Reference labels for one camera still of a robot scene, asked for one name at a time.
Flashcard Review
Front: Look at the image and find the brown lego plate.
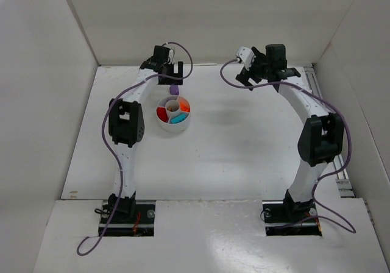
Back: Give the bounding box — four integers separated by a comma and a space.
166, 105, 178, 112

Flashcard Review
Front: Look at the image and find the aluminium rail right side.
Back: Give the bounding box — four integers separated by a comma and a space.
303, 66, 356, 198

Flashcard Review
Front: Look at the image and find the teal lego brick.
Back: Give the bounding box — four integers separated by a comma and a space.
170, 113, 186, 124

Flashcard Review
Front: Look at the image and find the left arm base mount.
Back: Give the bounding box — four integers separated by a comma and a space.
104, 200, 156, 237

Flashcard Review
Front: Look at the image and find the red lego brick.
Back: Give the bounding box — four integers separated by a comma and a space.
156, 107, 169, 123

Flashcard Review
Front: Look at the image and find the white round divided container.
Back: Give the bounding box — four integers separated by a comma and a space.
156, 95, 191, 133

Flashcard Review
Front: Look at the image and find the orange round lego piece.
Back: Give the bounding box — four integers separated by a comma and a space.
179, 101, 191, 113

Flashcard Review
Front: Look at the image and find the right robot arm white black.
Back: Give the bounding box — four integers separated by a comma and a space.
236, 44, 344, 224

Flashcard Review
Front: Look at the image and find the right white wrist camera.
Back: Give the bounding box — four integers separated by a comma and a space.
235, 46, 255, 71

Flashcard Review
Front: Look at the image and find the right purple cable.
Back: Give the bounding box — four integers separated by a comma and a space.
219, 58, 356, 235

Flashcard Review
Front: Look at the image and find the purple lego butterfly piece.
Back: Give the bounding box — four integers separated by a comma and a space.
169, 85, 180, 96

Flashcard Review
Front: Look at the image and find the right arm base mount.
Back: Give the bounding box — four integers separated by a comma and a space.
260, 200, 322, 236

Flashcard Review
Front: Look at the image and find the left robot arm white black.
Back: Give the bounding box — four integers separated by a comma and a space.
102, 42, 189, 221

